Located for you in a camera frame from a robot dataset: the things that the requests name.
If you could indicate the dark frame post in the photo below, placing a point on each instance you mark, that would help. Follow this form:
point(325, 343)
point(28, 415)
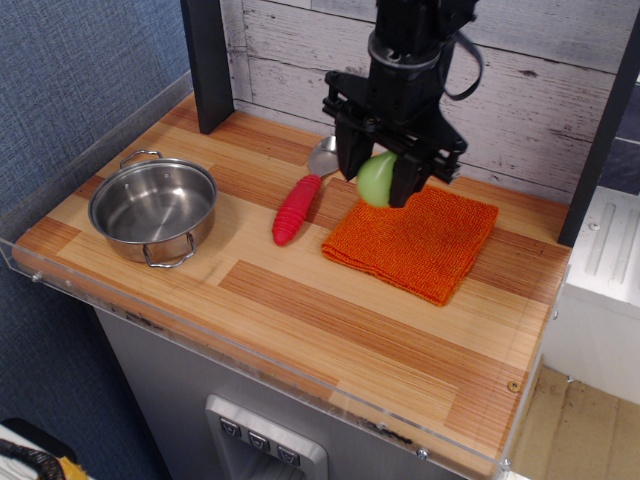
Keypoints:
point(208, 59)
point(608, 127)

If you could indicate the grey cabinet with button panel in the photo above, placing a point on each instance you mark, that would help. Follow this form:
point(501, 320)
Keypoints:
point(213, 421)

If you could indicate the red handled metal spoon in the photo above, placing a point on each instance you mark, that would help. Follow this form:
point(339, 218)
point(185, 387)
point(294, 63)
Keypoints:
point(322, 161)

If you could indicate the stainless steel pot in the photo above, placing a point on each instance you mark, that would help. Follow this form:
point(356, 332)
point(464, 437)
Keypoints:
point(154, 209)

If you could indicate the green plastic pear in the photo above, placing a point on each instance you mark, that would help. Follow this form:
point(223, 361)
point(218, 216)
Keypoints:
point(374, 179)

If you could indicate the white ribbed side unit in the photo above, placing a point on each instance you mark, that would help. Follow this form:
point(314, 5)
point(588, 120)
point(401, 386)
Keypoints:
point(593, 334)

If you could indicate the orange folded cloth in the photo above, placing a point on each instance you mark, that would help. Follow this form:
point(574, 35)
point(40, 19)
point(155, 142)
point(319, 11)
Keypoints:
point(425, 248)

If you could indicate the clear acrylic table guard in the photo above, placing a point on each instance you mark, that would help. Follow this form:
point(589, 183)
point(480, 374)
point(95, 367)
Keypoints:
point(56, 131)

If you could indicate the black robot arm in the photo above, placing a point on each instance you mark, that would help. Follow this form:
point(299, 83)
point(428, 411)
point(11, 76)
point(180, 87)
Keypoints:
point(411, 32)

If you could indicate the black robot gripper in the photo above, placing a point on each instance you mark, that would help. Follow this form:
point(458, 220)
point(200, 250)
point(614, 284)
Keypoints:
point(397, 107)

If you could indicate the black yellow object bottom left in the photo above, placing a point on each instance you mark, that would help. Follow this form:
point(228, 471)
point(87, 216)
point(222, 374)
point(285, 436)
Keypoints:
point(27, 452)

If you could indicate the dark right frame post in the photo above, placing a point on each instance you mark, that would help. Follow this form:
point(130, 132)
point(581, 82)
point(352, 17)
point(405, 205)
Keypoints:
point(608, 127)

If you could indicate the dark left frame post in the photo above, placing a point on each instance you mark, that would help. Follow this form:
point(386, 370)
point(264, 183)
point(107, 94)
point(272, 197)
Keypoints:
point(208, 59)

